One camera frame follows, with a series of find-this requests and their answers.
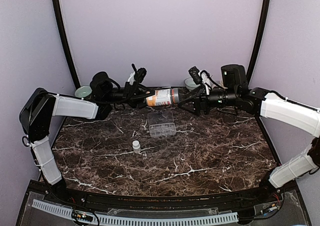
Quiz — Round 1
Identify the black left corner post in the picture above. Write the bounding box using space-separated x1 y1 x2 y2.
51 0 81 89

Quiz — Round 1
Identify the clear plastic pill organizer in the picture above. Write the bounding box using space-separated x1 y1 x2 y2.
147 111 176 138

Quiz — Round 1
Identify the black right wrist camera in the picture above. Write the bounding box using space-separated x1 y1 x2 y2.
188 66 202 85

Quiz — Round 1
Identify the white slotted cable duct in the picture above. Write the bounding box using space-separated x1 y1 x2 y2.
31 199 239 225

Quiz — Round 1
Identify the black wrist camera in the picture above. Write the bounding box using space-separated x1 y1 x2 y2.
188 66 202 85
131 64 147 83

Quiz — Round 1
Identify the teal striped ceramic bowl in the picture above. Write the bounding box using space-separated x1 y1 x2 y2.
184 77 198 91

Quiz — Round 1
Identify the black corner post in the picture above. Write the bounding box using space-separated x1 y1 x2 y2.
51 0 81 89
246 0 271 83

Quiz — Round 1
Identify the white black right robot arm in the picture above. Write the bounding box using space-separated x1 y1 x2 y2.
178 65 320 203

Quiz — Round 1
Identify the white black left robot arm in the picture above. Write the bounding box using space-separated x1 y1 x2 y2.
19 68 147 204

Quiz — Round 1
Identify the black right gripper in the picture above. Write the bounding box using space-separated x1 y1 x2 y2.
178 85 239 116

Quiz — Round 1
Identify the black right corner post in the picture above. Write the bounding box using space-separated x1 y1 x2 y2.
246 0 271 83

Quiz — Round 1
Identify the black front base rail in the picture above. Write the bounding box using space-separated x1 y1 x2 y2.
24 179 298 211

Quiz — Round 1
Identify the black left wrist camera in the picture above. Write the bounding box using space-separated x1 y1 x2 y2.
131 64 147 83

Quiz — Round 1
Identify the small white pill bottle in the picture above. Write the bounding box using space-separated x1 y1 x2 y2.
132 140 141 153

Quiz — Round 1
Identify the orange pill bottle grey cap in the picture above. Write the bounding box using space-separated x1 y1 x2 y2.
145 88 180 107

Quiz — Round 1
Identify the pale green ceramic bowl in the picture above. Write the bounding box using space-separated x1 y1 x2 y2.
74 86 92 99

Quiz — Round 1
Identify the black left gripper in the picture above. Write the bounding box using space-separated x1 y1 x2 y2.
104 82 159 109

